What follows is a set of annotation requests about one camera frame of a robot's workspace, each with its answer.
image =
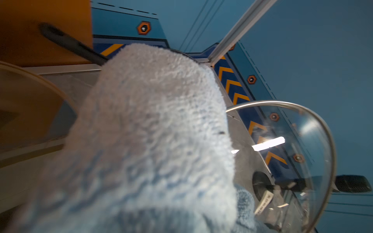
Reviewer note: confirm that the glass lid with black strap handle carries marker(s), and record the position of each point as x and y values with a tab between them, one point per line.
33	109

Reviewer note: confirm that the light blue cloth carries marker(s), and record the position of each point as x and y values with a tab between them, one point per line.
150	152

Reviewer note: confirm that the aluminium corner post right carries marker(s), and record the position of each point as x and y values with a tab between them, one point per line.
254	13

